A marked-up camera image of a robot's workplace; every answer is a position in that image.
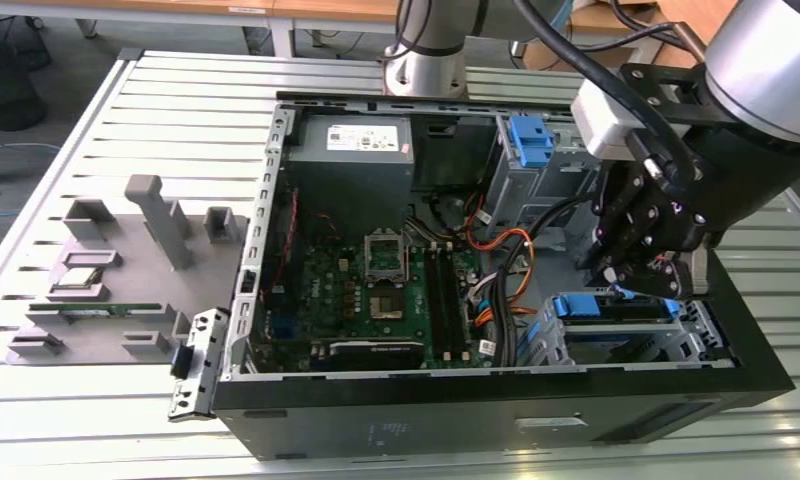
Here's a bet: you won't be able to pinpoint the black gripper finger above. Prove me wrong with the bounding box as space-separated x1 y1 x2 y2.
585 167 661 291
605 249 712 301

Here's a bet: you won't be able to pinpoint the hard disk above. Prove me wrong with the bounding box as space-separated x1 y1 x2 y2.
523 293 685 351

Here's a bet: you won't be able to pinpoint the silver disk bay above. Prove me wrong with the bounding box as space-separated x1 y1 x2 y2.
515 292 732 366

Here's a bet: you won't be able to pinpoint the silver optical drive cage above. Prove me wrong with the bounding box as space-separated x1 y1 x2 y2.
485 114 605 236

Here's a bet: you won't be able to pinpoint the blue plastic drive latch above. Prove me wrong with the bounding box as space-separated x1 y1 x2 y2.
507 115 554 170

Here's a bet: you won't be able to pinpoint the black RAM slot bank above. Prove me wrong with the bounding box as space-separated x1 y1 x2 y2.
422 242 471 364

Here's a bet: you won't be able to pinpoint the metal socket cover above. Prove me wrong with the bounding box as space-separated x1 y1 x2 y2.
362 227 411 286

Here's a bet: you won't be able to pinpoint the CPU socket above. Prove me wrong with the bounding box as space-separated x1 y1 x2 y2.
365 286 406 322

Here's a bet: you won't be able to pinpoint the grey power supply unit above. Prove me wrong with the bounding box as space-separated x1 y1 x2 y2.
285 113 415 226

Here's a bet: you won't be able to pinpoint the black open PC case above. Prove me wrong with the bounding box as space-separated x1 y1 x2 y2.
165 89 794 461

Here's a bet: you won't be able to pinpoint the green Dell motherboard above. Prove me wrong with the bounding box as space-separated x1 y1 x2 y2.
249 229 487 374

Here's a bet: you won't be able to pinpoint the black graphics card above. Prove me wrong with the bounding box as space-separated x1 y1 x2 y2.
311 339 425 371

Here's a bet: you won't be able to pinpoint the blue board connector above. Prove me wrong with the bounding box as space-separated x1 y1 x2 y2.
270 310 295 342

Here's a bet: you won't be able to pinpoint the silver expansion slot retainer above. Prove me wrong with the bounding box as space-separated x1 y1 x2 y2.
165 305 233 422

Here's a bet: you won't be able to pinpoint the grey plastic parts rack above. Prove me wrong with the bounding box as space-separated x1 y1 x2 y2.
4 174 251 369

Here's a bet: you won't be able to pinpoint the long wood-top desk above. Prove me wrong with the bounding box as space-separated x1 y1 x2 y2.
0 0 401 56

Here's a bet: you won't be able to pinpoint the silver CPU chip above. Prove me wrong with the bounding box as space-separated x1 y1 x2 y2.
48 268 102 295

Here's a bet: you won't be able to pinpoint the green RAM stick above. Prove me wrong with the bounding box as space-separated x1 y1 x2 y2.
26 302 165 322

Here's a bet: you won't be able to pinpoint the black waste bin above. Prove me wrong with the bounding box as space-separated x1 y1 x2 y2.
0 14 54 132

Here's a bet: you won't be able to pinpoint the orange wire bundle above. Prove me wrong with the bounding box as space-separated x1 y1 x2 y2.
462 199 541 331

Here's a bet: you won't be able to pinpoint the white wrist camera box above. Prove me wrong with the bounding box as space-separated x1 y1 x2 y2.
567 82 649 162

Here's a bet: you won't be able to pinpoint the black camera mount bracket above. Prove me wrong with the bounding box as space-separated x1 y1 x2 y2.
617 62 708 126

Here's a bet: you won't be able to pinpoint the black cable bundle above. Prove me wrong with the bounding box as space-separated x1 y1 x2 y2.
490 192 598 367

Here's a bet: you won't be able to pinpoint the yellow and black wires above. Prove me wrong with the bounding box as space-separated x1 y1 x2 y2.
402 214 458 244

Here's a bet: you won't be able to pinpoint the wooden desk with white frame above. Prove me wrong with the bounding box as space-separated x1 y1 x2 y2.
509 0 708 71

